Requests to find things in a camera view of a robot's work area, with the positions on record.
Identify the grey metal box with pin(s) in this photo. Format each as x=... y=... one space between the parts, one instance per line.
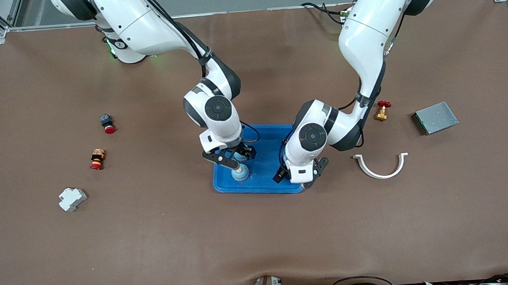
x=437 y=118

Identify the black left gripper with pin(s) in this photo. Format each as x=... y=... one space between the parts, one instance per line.
x=279 y=175

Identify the brown table mat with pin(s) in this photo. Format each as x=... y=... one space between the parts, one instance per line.
x=154 y=245

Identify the blue plastic tray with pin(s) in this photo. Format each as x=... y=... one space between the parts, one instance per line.
x=265 y=177

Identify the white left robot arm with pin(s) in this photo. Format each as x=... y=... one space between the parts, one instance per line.
x=364 y=39

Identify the red push button black base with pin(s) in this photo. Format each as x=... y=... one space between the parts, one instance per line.
x=107 y=123

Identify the white circuit breaker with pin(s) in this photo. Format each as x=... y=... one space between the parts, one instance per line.
x=72 y=200

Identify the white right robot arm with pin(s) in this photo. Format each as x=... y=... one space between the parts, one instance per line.
x=140 y=21

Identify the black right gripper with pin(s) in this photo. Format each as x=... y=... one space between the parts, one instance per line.
x=245 y=150

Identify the small white box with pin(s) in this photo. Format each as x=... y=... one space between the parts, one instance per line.
x=276 y=283

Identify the red emergency stop yellow collar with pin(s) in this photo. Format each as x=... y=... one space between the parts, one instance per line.
x=97 y=160

